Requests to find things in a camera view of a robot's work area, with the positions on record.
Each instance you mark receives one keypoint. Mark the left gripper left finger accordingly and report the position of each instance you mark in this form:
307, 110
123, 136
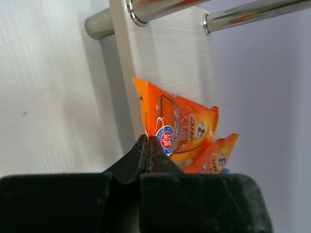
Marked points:
70, 202

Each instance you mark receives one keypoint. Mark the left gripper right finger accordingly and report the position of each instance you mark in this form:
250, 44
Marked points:
172, 201

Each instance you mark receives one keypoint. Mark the orange BIC razor bag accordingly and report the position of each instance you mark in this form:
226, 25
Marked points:
215, 157
183, 127

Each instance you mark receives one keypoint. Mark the white two-tier shelf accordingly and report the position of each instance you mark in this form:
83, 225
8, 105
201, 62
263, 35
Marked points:
176, 45

